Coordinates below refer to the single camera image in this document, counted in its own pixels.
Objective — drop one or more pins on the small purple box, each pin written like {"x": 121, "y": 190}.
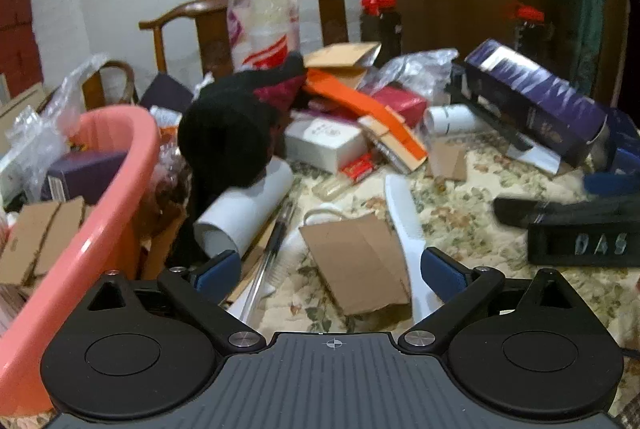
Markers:
{"x": 85, "y": 171}

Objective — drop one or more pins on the black and red garment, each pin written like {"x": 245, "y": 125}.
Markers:
{"x": 220, "y": 134}

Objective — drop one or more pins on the dark purple bag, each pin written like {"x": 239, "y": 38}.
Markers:
{"x": 165, "y": 91}

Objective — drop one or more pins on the dark jar with red lid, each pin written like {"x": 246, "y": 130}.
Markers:
{"x": 530, "y": 31}
{"x": 380, "y": 29}

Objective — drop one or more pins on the white rectangular box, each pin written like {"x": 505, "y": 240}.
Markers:
{"x": 320, "y": 144}

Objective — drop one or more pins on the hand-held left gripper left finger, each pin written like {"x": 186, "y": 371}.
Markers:
{"x": 220, "y": 273}

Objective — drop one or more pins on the crumpled clear plastic bag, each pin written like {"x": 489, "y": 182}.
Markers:
{"x": 415, "y": 69}

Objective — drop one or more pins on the clear plastic cup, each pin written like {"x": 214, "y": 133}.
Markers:
{"x": 287, "y": 261}

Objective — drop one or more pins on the orange flat strip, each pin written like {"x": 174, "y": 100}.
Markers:
{"x": 350, "y": 99}

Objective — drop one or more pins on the black pen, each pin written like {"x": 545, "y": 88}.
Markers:
{"x": 274, "y": 244}

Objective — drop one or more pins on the folded cardboard piece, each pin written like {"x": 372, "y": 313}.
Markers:
{"x": 45, "y": 234}

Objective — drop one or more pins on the white paper tube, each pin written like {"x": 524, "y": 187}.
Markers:
{"x": 240, "y": 209}

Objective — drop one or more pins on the small glass bottle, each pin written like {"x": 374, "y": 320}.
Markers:
{"x": 332, "y": 188}

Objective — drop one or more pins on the long purple wave-print box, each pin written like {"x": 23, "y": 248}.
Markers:
{"x": 540, "y": 99}

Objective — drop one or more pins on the red flat box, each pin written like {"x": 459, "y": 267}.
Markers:
{"x": 400, "y": 101}

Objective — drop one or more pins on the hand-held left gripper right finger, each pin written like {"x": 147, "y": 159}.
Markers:
{"x": 440, "y": 273}

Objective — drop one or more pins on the tan cardboard sleeve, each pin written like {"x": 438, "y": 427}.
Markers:
{"x": 395, "y": 149}

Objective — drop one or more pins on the floral cloth covered desktop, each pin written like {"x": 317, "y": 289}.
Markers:
{"x": 500, "y": 189}

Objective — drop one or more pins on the white cylindrical bottle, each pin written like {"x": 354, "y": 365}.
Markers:
{"x": 450, "y": 119}

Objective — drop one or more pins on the small red packet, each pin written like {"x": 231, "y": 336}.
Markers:
{"x": 356, "y": 168}

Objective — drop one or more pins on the small brown cardboard piece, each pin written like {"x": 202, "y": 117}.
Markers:
{"x": 447, "y": 161}

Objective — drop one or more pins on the red-topped bag of cups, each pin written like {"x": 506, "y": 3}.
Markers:
{"x": 262, "y": 14}

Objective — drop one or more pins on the brown kraft paper bag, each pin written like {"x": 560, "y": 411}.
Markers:
{"x": 340, "y": 56}

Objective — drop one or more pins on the large brown cardboard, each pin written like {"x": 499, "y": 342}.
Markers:
{"x": 360, "y": 264}

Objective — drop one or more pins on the stack of red boxes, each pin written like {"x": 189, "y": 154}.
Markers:
{"x": 15, "y": 34}

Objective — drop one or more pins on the pink plastic basin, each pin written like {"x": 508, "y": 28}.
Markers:
{"x": 100, "y": 229}

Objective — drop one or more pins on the white plastic comb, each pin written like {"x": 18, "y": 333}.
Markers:
{"x": 405, "y": 219}

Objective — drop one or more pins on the round-back wooden chair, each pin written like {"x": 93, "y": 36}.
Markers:
{"x": 112, "y": 66}

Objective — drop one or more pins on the black and white box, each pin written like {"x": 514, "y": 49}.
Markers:
{"x": 460, "y": 86}

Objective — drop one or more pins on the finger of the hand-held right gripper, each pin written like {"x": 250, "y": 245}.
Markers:
{"x": 520, "y": 211}

